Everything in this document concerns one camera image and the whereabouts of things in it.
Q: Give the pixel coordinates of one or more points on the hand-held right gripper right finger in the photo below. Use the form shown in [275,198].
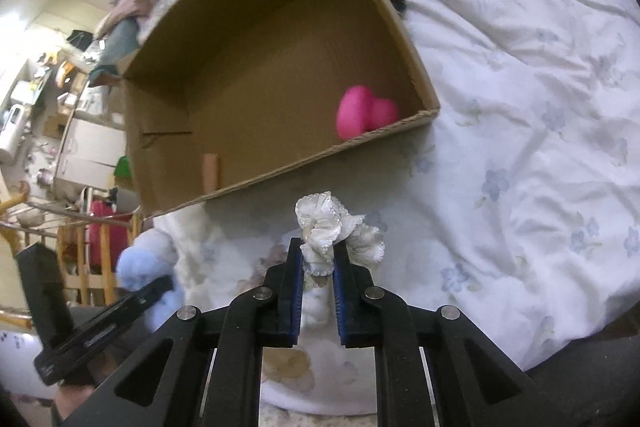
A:
[341,292]

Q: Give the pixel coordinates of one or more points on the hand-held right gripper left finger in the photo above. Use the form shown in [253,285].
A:
[296,287]

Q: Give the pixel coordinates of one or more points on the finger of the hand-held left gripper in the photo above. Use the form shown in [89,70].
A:
[152,292]

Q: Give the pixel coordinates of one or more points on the light blue plush toy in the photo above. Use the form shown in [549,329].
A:
[142,264]

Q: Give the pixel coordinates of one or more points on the white lace scrunchie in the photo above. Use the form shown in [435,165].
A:
[325,227]

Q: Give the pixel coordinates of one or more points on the pink heart plush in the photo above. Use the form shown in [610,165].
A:
[362,112]

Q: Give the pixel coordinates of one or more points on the brown cardboard box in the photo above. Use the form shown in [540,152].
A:
[280,57]

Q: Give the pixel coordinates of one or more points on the wooden rack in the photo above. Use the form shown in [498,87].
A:
[70,252]

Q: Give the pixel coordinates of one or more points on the magenta bag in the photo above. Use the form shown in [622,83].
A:
[107,227]

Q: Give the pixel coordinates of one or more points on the green plastic object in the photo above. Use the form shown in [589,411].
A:
[123,167]

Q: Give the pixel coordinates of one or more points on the white cabinet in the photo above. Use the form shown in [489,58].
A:
[90,147]

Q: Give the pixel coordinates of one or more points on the white appliance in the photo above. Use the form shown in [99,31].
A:
[12,132]

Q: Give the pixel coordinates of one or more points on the white floral duvet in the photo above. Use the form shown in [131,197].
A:
[500,132]

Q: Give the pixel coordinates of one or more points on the blue jeans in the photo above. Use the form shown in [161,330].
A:
[117,47]

